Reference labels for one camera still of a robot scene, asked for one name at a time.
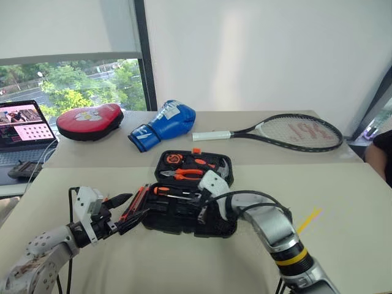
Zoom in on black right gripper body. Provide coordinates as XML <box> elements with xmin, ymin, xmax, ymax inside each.
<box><xmin>197</xmin><ymin>191</ymin><xmax>226</xmax><ymax>229</ymax></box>

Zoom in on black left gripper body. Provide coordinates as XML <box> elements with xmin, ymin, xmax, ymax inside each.
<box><xmin>90</xmin><ymin>200</ymin><xmax>119</xmax><ymax>244</ymax></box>

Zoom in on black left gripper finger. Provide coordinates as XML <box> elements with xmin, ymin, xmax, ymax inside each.
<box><xmin>106</xmin><ymin>192</ymin><xmax>134</xmax><ymax>211</ymax></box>
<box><xmin>117</xmin><ymin>208</ymin><xmax>151</xmax><ymax>236</ymax></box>

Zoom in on orange black utility knife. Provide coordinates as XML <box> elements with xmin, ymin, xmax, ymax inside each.
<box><xmin>118</xmin><ymin>184</ymin><xmax>151</xmax><ymax>224</ymax></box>

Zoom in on black plastic tool case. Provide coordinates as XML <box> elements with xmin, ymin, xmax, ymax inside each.
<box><xmin>140</xmin><ymin>148</ymin><xmax>238</xmax><ymax>238</ymax></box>

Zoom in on orange handled screwdriver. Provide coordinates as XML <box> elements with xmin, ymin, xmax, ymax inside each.
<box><xmin>152</xmin><ymin>186</ymin><xmax>202</xmax><ymax>200</ymax></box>

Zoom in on orange black tape measure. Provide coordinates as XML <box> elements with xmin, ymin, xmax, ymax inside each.
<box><xmin>164</xmin><ymin>153</ymin><xmax>182</xmax><ymax>167</ymax></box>

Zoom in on red black punching pad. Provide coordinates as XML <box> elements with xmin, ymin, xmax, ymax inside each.
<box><xmin>55</xmin><ymin>103</ymin><xmax>125</xmax><ymax>143</ymax></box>

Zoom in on blue boxing glove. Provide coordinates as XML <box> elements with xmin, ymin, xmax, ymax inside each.
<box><xmin>127</xmin><ymin>99</ymin><xmax>197</xmax><ymax>153</ymax></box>

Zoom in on black handheld controller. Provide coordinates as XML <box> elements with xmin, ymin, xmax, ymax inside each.
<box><xmin>7</xmin><ymin>160</ymin><xmax>44</xmax><ymax>180</ymax></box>

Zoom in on yellow tape strip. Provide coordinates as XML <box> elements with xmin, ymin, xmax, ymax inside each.
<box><xmin>295</xmin><ymin>207</ymin><xmax>323</xmax><ymax>234</ymax></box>

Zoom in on grey open laptop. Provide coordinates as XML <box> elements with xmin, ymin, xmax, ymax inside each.
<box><xmin>0</xmin><ymin>99</ymin><xmax>59</xmax><ymax>186</ymax></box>

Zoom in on black white tennis racket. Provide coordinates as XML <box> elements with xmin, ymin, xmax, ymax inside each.
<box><xmin>191</xmin><ymin>113</ymin><xmax>344</xmax><ymax>154</ymax></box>

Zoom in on purple object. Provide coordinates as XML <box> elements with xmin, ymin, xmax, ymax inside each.
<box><xmin>362</xmin><ymin>124</ymin><xmax>380</xmax><ymax>139</ymax></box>

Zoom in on white roller blind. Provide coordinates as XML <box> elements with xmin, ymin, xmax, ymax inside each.
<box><xmin>0</xmin><ymin>0</ymin><xmax>144</xmax><ymax>67</ymax></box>

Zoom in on person in black shirt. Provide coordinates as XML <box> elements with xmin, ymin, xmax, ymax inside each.
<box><xmin>364</xmin><ymin>129</ymin><xmax>392</xmax><ymax>184</ymax></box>

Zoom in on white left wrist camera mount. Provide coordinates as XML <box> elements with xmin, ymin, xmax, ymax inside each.
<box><xmin>74</xmin><ymin>186</ymin><xmax>107</xmax><ymax>247</ymax></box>

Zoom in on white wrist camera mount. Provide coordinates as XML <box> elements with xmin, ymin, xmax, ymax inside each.
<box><xmin>74</xmin><ymin>186</ymin><xmax>107</xmax><ymax>247</ymax></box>
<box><xmin>197</xmin><ymin>170</ymin><xmax>234</xmax><ymax>222</ymax></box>

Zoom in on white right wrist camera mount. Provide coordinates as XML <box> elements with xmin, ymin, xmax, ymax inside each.
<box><xmin>197</xmin><ymin>170</ymin><xmax>234</xmax><ymax>222</ymax></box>

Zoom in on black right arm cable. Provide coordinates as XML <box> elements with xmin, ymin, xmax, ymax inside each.
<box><xmin>201</xmin><ymin>189</ymin><xmax>292</xmax><ymax>294</ymax></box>

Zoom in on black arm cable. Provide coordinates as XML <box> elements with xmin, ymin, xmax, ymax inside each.
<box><xmin>201</xmin><ymin>189</ymin><xmax>292</xmax><ymax>294</ymax></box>
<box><xmin>56</xmin><ymin>186</ymin><xmax>82</xmax><ymax>294</ymax></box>

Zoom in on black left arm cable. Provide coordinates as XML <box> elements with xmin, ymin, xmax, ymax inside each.
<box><xmin>56</xmin><ymin>186</ymin><xmax>82</xmax><ymax>294</ymax></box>

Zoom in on orange handled claw hammer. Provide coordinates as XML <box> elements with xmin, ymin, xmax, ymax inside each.
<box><xmin>183</xmin><ymin>156</ymin><xmax>233</xmax><ymax>181</ymax></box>

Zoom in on orange handled pliers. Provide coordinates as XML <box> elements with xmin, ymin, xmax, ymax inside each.
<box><xmin>159</xmin><ymin>168</ymin><xmax>205</xmax><ymax>182</ymax></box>

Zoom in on white laptop cable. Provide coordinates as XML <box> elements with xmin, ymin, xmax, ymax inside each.
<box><xmin>25</xmin><ymin>138</ymin><xmax>59</xmax><ymax>185</ymax></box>

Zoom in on black window frame post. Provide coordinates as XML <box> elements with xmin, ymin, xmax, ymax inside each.
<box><xmin>132</xmin><ymin>0</ymin><xmax>159</xmax><ymax>112</ymax></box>

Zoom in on dark slanted window frame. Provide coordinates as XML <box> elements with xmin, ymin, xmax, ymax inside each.
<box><xmin>350</xmin><ymin>64</ymin><xmax>392</xmax><ymax>142</ymax></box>

